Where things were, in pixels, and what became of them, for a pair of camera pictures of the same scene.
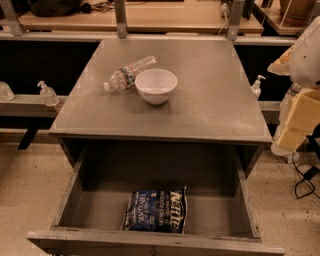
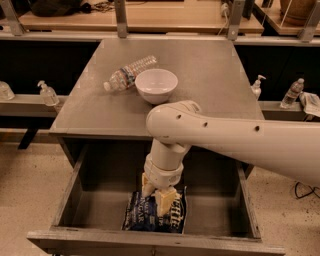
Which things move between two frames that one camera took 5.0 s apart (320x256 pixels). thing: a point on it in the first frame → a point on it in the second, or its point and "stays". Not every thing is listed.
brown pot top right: (296, 13) stays
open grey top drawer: (220, 218) stays
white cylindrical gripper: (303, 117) → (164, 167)
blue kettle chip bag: (157, 211) stays
